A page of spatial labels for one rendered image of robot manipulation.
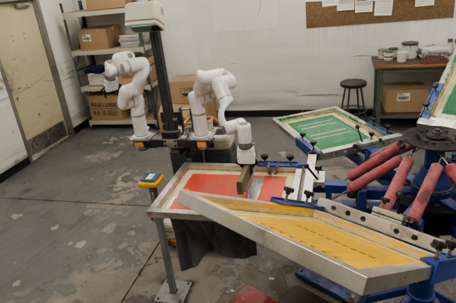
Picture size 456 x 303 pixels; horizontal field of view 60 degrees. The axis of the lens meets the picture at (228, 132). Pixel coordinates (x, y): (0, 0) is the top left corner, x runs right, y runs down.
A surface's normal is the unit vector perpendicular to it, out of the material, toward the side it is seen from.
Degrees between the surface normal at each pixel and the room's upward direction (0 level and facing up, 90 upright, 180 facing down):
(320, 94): 90
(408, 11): 90
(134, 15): 63
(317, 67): 90
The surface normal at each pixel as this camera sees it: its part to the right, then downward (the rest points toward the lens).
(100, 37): -0.30, 0.38
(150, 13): -0.24, -0.07
